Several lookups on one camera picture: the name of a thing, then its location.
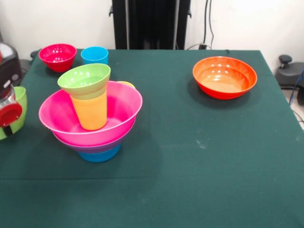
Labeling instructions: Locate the blue cup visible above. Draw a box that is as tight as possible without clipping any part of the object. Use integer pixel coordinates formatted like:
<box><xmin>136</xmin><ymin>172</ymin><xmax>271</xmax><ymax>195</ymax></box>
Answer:
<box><xmin>80</xmin><ymin>46</ymin><xmax>109</xmax><ymax>66</ymax></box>

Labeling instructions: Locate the pale yellow translucent cup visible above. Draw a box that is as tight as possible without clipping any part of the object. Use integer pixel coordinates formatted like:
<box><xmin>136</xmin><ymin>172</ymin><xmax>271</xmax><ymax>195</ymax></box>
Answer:
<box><xmin>70</xmin><ymin>91</ymin><xmax>108</xmax><ymax>131</ymax></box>

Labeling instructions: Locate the black wall cable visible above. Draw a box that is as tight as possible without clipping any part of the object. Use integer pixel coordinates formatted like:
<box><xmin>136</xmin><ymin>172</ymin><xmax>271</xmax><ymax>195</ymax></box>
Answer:
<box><xmin>203</xmin><ymin>0</ymin><xmax>216</xmax><ymax>49</ymax></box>

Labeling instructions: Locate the large pink bowl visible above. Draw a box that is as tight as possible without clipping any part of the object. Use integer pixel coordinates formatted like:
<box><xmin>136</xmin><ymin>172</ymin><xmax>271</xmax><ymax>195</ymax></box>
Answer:
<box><xmin>38</xmin><ymin>80</ymin><xmax>143</xmax><ymax>146</ymax></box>

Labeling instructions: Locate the large green bowl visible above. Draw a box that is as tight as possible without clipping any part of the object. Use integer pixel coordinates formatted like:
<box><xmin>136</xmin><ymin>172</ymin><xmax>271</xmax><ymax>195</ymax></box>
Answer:
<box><xmin>0</xmin><ymin>86</ymin><xmax>28</xmax><ymax>141</ymax></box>

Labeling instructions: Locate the orange bowl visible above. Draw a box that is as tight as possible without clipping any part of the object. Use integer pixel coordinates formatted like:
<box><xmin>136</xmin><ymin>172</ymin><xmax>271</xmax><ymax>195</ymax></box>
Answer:
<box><xmin>192</xmin><ymin>56</ymin><xmax>258</xmax><ymax>100</ymax></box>

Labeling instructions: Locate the blue bowl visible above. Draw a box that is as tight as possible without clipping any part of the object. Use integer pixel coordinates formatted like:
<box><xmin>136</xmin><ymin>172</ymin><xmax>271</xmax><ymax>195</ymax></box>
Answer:
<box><xmin>77</xmin><ymin>143</ymin><xmax>122</xmax><ymax>163</ymax></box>

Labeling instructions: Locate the purple bowl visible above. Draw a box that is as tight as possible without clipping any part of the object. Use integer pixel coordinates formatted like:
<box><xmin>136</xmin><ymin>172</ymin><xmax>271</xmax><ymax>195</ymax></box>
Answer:
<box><xmin>53</xmin><ymin>132</ymin><xmax>136</xmax><ymax>154</ymax></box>

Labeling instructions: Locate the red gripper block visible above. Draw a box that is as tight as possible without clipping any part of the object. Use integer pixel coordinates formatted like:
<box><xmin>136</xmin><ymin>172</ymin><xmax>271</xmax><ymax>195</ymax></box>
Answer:
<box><xmin>0</xmin><ymin>102</ymin><xmax>23</xmax><ymax>138</ymax></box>

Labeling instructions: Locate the small pink-red bowl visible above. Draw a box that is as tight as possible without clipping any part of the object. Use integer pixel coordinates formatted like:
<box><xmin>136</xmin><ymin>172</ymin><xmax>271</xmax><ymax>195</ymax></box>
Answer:
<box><xmin>38</xmin><ymin>43</ymin><xmax>77</xmax><ymax>73</ymax></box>

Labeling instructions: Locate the black grey floor stand base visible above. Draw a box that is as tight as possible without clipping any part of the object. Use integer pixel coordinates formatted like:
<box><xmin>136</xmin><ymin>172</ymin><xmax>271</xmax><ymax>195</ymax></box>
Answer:
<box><xmin>19</xmin><ymin>49</ymin><xmax>38</xmax><ymax>76</ymax></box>
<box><xmin>275</xmin><ymin>54</ymin><xmax>304</xmax><ymax>90</ymax></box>

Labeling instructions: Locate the small green bowl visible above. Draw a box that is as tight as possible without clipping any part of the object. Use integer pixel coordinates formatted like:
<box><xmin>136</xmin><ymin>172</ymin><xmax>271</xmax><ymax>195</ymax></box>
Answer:
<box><xmin>57</xmin><ymin>63</ymin><xmax>111</xmax><ymax>100</ymax></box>

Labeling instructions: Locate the orange-yellow cup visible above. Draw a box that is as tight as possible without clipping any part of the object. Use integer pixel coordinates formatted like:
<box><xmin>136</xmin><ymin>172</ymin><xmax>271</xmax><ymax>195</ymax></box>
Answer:
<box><xmin>117</xmin><ymin>81</ymin><xmax>136</xmax><ymax>90</ymax></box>

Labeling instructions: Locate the dark green table cloth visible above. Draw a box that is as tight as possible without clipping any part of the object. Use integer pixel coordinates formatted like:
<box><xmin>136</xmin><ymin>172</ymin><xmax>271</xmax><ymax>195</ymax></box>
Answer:
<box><xmin>0</xmin><ymin>48</ymin><xmax>304</xmax><ymax>228</ymax></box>

